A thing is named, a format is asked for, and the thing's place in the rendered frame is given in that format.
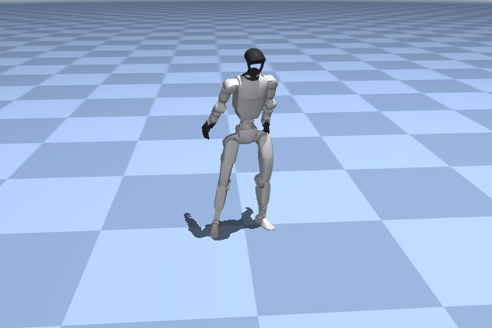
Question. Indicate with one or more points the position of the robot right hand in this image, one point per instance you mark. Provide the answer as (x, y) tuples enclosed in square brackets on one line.
[(206, 129)]

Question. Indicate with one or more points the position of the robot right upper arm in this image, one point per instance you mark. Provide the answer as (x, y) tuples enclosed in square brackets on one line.
[(229, 87)]

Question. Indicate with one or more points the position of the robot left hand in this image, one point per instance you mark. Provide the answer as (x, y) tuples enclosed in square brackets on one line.
[(266, 127)]

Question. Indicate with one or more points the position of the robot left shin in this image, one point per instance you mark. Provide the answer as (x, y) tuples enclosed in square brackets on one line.
[(263, 195)]

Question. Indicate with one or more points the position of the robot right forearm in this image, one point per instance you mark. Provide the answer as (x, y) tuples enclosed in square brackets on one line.
[(214, 116)]

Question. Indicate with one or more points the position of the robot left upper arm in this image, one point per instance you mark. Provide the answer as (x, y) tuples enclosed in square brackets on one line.
[(269, 101)]

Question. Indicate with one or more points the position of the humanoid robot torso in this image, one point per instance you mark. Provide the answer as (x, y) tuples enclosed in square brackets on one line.
[(248, 102)]

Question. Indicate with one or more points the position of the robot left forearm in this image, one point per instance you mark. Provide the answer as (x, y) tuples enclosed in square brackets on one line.
[(266, 116)]

